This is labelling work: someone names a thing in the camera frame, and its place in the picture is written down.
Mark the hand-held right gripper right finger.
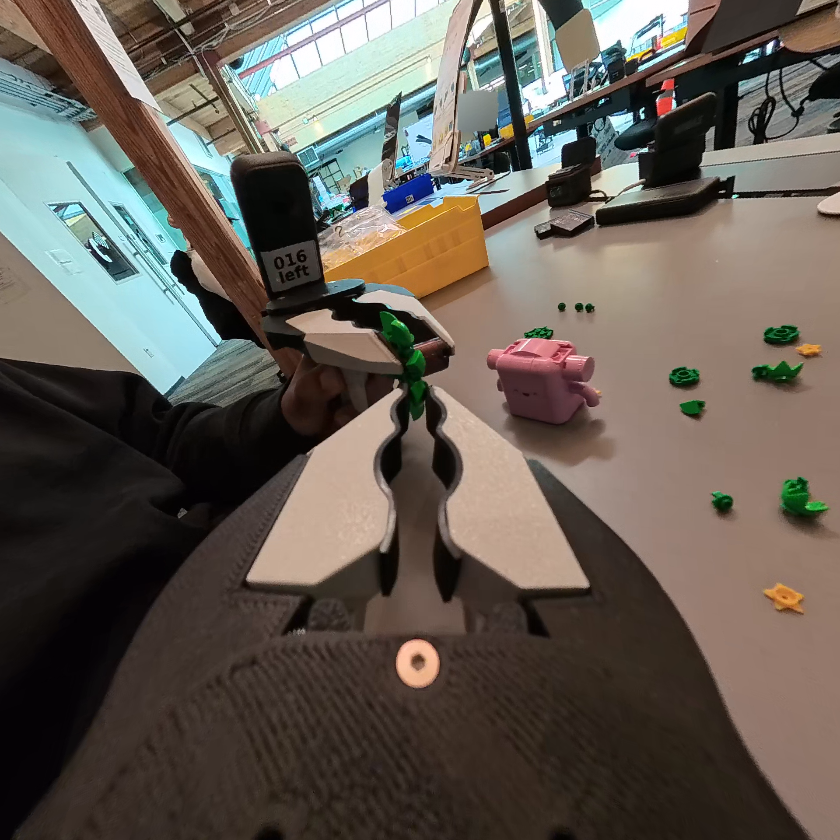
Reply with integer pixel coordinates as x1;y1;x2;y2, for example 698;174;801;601
425;386;592;621

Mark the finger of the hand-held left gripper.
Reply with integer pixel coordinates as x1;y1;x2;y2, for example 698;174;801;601
356;290;456;357
292;308;406;376

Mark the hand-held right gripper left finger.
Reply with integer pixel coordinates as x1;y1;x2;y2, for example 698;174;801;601
245;386;404;621

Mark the green toy leafy plant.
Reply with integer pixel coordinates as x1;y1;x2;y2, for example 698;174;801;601
379;310;431;423

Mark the person's left forearm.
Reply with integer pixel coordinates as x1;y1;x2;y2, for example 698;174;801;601
167;388;309;506

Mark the person's left hand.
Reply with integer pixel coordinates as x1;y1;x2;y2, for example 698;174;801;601
281;357;395;438

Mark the yellow plastic bin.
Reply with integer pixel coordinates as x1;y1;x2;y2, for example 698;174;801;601
320;194;490;300

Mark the clear plastic bag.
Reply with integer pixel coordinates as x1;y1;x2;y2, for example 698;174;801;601
318;203;409;265

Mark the blue plastic bin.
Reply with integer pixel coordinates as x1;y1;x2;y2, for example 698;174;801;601
382;172;436;213

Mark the pink toy watering can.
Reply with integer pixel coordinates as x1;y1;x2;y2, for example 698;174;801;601
486;337;602;425

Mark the black power adapter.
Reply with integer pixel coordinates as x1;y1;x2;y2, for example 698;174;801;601
533;208;596;240

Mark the cardboard display board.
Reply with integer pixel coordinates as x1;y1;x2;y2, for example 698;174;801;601
430;0;497;179

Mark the paper sign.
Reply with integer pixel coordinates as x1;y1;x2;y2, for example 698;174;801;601
67;0;163;114

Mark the black pole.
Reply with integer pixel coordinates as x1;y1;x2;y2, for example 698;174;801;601
487;0;534;173

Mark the black flat device box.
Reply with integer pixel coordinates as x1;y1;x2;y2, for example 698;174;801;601
595;175;724;227

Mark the green curved toy leaf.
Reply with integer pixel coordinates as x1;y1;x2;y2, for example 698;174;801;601
779;476;830;518

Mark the black office chair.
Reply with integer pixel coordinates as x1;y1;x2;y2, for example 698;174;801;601
613;117;665;153

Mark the black device stand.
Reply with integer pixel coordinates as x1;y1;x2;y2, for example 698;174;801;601
638;92;718;191

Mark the wooden post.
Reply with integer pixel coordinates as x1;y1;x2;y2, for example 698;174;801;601
12;0;293;368

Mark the framed wall sign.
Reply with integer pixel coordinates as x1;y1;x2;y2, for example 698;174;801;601
45;199;140;284

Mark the black camera box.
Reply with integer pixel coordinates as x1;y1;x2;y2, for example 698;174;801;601
545;162;596;209

